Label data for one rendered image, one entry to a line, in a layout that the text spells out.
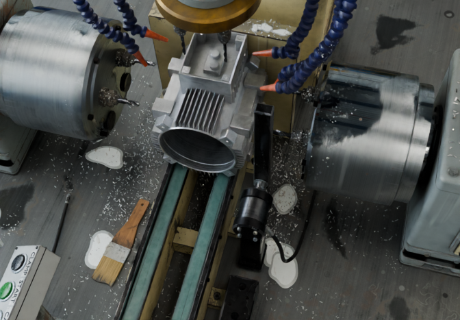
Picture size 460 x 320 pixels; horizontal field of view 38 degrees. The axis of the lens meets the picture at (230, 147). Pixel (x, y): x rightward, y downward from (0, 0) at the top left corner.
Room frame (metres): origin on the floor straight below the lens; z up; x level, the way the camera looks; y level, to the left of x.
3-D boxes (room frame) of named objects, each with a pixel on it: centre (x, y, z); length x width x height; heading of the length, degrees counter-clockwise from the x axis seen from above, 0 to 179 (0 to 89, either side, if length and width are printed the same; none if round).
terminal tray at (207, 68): (0.79, 0.02, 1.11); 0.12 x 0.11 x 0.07; 162
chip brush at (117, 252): (0.57, 0.24, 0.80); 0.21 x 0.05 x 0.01; 154
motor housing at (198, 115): (0.75, 0.03, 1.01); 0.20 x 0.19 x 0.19; 162
